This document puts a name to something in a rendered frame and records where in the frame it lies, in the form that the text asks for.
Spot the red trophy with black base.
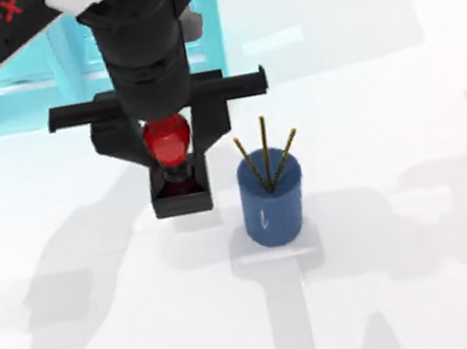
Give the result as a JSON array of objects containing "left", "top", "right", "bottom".
[{"left": 137, "top": 109, "right": 215, "bottom": 222}]

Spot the golden stick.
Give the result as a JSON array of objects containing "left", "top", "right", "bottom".
[
  {"left": 232, "top": 133, "right": 272, "bottom": 197},
  {"left": 261, "top": 126, "right": 307, "bottom": 193},
  {"left": 256, "top": 116, "right": 278, "bottom": 193}
]

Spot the grey rounded box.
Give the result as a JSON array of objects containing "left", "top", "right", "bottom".
[{"left": 178, "top": 4, "right": 207, "bottom": 44}]

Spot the light blue rack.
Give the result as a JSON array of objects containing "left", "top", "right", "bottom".
[{"left": 0, "top": 0, "right": 237, "bottom": 138}]

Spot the blue plant pot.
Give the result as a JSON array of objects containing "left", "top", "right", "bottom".
[{"left": 232, "top": 140, "right": 315, "bottom": 254}]

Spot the white square coaster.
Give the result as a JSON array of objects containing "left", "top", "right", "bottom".
[{"left": 224, "top": 212, "right": 325, "bottom": 270}]

